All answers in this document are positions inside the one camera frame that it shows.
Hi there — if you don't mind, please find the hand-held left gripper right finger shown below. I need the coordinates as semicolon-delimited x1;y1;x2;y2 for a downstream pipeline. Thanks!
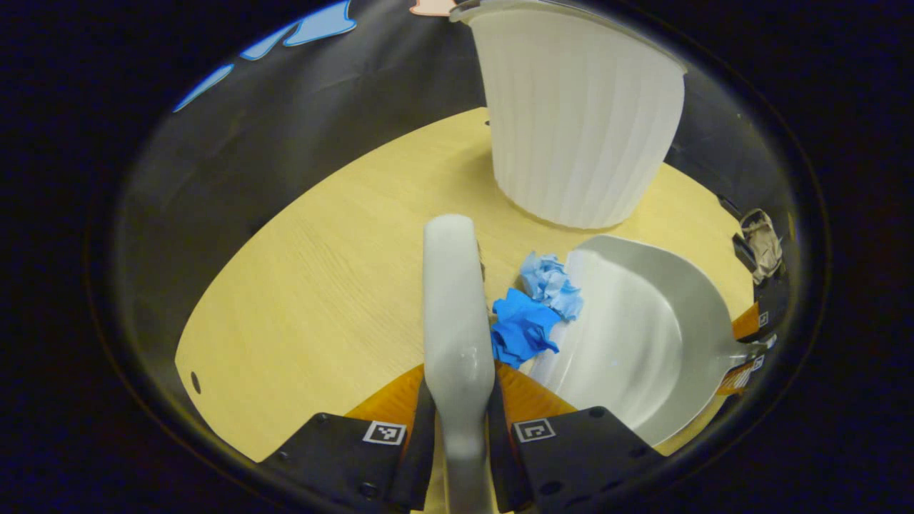
488;360;666;514

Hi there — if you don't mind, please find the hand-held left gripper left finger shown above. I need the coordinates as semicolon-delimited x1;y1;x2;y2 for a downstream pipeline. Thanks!
257;363;438;513

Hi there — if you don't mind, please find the white plastic dustpan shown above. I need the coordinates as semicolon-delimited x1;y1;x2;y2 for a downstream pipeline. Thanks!
528;235;752;448

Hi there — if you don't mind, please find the dark blue paper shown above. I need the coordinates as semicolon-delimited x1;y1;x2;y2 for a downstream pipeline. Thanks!
491;288;565;369

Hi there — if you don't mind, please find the light blue paper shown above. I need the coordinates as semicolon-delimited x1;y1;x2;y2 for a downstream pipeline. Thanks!
518;251;585;322

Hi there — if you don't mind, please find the small white broom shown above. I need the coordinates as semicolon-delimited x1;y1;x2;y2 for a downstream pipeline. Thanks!
422;214;498;514

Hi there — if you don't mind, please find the white plastic garbage bin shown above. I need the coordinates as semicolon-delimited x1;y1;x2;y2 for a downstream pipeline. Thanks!
450;0;690;230

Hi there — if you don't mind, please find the black backdrop cloth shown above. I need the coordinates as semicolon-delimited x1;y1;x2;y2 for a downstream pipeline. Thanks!
114;0;795;436

